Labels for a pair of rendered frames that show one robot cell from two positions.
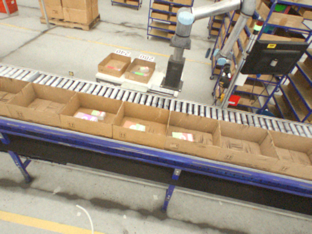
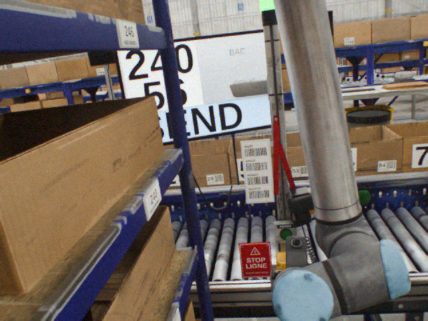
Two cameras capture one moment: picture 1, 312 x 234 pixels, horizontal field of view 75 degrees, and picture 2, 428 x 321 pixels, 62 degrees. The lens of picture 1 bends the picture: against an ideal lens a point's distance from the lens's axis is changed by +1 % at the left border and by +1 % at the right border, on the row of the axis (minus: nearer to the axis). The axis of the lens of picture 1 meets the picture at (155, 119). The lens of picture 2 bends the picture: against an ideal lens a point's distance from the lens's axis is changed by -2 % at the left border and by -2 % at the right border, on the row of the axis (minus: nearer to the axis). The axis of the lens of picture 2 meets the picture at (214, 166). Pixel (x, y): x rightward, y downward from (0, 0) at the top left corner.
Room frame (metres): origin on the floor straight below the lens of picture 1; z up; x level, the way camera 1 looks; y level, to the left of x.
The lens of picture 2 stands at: (2.86, -0.79, 1.49)
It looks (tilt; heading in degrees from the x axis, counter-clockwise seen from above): 17 degrees down; 186
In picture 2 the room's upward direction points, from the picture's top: 7 degrees counter-clockwise
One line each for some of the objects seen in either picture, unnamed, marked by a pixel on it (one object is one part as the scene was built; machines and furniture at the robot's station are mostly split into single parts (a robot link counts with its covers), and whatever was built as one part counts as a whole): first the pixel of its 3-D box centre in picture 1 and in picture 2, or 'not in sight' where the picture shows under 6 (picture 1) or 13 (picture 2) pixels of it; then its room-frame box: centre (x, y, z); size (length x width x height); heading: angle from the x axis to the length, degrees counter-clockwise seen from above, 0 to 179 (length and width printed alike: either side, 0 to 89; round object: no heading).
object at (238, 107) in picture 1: (234, 103); not in sight; (2.44, -1.10, 0.39); 0.40 x 0.30 x 0.10; 177
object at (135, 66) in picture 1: (140, 70); not in sight; (2.23, 0.28, 0.80); 0.38 x 0.28 x 0.10; 172
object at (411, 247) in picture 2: (177, 116); (405, 239); (1.56, -0.21, 0.72); 0.52 x 0.05 x 0.05; 177
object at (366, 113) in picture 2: not in sight; (368, 139); (-1.49, 0.63, 0.32); 0.50 x 0.50 x 0.64
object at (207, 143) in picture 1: (191, 134); (350, 151); (1.10, -0.30, 0.96); 0.39 x 0.29 x 0.17; 87
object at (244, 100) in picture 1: (240, 92); not in sight; (2.43, -1.11, 0.59); 0.40 x 0.30 x 0.10; 175
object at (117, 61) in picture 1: (115, 64); not in sight; (2.26, 0.61, 0.80); 0.38 x 0.28 x 0.10; 170
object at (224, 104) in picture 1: (234, 79); (281, 180); (1.81, -0.70, 1.11); 0.12 x 0.05 x 0.88; 87
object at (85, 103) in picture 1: (94, 114); not in sight; (1.14, 0.48, 0.96); 0.39 x 0.29 x 0.17; 87
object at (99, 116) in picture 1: (98, 115); not in sight; (1.20, 0.47, 0.91); 0.10 x 0.06 x 0.05; 89
